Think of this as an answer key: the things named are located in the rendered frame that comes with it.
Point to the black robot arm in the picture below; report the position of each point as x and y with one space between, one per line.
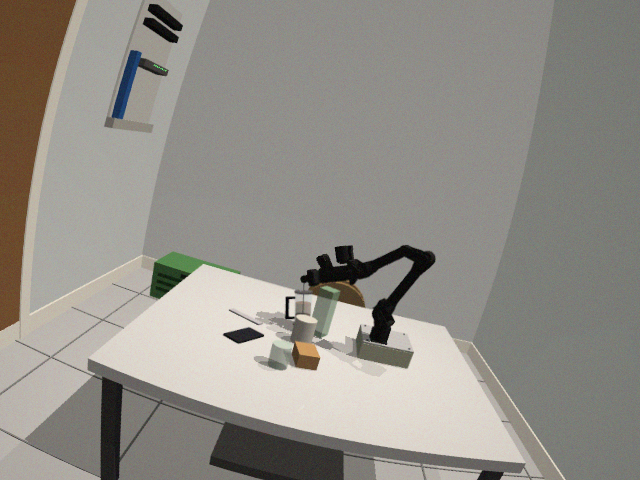
356 270

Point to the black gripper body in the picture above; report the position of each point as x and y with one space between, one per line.
326 277

